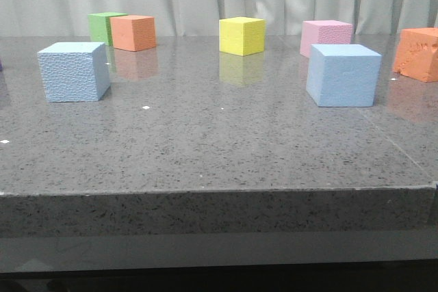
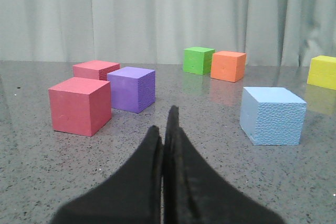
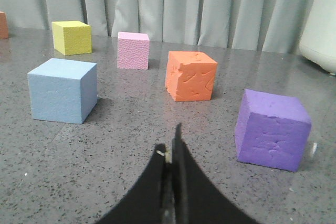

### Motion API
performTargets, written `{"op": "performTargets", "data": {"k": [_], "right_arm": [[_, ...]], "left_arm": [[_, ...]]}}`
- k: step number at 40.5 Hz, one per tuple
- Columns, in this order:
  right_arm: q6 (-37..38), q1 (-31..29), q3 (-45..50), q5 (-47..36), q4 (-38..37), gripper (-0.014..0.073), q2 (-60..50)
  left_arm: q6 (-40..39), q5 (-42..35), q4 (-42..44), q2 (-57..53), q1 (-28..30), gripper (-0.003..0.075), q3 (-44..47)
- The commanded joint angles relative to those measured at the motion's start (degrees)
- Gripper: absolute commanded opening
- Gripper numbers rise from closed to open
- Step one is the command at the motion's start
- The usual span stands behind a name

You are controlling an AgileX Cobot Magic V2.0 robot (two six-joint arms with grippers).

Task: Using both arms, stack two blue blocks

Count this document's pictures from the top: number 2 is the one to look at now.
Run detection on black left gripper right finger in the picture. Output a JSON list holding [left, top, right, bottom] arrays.
[[163, 105, 284, 223]]

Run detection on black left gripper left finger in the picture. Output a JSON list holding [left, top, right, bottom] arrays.
[[51, 126, 163, 223]]

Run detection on orange foam cube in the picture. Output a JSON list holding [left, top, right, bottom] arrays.
[[211, 51, 247, 82]]

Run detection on red foam cube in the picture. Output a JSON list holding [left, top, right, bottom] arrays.
[[48, 77, 112, 136]]

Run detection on purple foam cube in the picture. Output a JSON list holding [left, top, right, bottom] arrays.
[[107, 67, 155, 113]]

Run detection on yellow foam cube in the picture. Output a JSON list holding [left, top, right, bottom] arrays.
[[307, 56, 336, 90]]

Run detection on green foam cube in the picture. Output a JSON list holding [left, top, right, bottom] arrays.
[[183, 47, 215, 75]]

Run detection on dark pink foam cube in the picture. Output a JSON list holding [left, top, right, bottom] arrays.
[[72, 60, 120, 81]]

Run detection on textured light blue foam cube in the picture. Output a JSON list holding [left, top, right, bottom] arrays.
[[239, 87, 307, 145]]

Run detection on grey curtain backdrop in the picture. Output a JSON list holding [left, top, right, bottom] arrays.
[[1, 0, 335, 66]]

